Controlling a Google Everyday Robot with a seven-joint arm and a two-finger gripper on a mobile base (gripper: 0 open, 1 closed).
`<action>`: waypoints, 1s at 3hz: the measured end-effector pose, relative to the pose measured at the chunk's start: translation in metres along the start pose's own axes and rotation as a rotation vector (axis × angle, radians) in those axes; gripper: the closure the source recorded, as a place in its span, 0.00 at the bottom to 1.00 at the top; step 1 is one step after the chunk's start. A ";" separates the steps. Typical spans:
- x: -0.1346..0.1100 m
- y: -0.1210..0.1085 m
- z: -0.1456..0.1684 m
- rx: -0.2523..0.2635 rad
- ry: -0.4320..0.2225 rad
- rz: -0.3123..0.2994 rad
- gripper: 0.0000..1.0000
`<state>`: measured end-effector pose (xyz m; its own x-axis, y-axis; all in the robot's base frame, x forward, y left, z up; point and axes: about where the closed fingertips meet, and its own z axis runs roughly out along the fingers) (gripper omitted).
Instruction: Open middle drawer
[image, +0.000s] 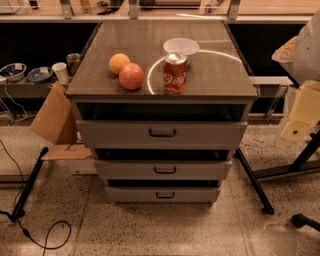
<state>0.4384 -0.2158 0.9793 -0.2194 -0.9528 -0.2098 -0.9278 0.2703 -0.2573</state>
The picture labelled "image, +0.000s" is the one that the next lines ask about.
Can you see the blue bowl right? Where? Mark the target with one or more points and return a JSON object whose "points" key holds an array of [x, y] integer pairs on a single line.
{"points": [[40, 75]]}

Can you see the grey drawer cabinet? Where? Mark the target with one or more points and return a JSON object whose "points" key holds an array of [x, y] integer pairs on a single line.
{"points": [[218, 89]]}

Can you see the blue bowl left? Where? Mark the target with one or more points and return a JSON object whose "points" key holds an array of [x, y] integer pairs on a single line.
{"points": [[13, 72]]}

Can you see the brown cardboard box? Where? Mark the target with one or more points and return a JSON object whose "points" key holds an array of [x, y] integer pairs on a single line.
{"points": [[55, 122]]}

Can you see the black caster foot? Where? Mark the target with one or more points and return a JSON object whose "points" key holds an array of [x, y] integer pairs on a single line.
{"points": [[300, 220]]}

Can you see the red apple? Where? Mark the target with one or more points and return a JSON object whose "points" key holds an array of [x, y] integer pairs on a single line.
{"points": [[131, 77]]}

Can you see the white plastic bowl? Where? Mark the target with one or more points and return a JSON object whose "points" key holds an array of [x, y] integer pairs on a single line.
{"points": [[186, 46]]}

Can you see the blue bowl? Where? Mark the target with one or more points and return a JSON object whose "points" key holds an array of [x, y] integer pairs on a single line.
{"points": [[13, 72], [40, 75]]}

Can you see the orange fruit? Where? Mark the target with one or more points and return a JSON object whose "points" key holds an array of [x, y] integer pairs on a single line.
{"points": [[117, 62]]}

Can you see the grey bottom drawer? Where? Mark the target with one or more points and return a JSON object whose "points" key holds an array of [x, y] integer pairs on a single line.
{"points": [[162, 194]]}

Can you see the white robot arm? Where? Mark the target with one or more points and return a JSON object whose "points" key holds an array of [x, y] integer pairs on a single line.
{"points": [[300, 56]]}

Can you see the grey drawer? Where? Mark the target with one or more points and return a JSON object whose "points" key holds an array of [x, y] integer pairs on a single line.
{"points": [[162, 169], [162, 194], [161, 134]]}

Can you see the red soda can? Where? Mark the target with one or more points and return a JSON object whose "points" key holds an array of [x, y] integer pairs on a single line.
{"points": [[174, 72]]}

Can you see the black stand leg left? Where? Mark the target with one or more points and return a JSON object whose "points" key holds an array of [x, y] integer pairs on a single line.
{"points": [[18, 211]]}

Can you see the grey top drawer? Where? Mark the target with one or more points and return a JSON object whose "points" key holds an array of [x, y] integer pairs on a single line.
{"points": [[161, 134]]}

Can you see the dark glass jar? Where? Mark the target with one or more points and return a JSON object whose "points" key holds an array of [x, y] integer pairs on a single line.
{"points": [[73, 61]]}

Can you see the white paper cup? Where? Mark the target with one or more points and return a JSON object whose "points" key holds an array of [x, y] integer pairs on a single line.
{"points": [[60, 70]]}

